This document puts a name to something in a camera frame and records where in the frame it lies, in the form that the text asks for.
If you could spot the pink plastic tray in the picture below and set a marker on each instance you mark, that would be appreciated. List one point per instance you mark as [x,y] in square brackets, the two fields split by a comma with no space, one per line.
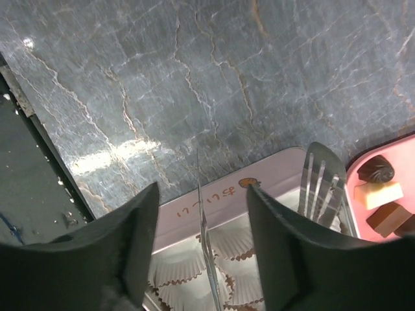
[400,154]

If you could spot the brown rectangular chocolate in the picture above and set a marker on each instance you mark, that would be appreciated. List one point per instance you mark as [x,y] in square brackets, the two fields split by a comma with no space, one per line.
[387,218]

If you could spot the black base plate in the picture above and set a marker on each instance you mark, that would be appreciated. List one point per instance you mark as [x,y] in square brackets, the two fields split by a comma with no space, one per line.
[39,198]

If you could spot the white rectangular chocolate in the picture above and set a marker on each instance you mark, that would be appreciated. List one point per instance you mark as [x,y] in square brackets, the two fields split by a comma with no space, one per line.
[374,195]

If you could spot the dark swirl chocolate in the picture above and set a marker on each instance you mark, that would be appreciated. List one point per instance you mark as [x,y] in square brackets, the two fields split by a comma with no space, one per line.
[376,170]

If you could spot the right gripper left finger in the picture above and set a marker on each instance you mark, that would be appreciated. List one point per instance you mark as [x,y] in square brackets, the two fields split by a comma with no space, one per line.
[101,266]

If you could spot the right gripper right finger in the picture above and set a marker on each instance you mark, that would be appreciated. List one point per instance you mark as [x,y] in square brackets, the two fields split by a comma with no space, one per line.
[306,266]

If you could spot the metal serving tongs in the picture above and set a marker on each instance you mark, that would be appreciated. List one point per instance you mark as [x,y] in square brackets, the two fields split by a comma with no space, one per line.
[321,195]

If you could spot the pink chocolate tin box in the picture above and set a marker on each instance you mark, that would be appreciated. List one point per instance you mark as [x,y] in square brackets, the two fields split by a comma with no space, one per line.
[178,275]

